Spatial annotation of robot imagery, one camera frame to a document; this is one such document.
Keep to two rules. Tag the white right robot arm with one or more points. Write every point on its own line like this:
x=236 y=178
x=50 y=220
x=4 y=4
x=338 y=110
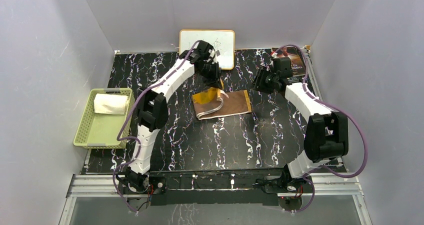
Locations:
x=326 y=135

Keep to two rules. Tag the aluminium base frame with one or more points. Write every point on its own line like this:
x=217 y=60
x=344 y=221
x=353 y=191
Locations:
x=216 y=199

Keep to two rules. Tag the dark paperback book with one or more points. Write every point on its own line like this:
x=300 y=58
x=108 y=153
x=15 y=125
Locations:
x=295 y=56

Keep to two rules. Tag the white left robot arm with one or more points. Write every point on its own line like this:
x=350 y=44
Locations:
x=151 y=105

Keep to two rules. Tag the brown and yellow cloth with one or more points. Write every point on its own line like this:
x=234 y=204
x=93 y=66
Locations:
x=215 y=103

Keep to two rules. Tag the white towel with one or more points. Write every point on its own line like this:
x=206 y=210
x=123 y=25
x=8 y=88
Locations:
x=110 y=104

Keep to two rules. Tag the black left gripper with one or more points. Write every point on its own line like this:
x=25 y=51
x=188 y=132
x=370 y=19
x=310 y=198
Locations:
x=215 y=81

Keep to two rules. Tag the green perforated plastic basket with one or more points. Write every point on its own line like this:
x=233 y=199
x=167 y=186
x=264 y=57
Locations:
x=100 y=131

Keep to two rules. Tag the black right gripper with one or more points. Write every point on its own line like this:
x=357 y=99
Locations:
x=258 y=84

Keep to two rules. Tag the small framed whiteboard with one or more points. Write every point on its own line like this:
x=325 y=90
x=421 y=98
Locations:
x=222 y=40

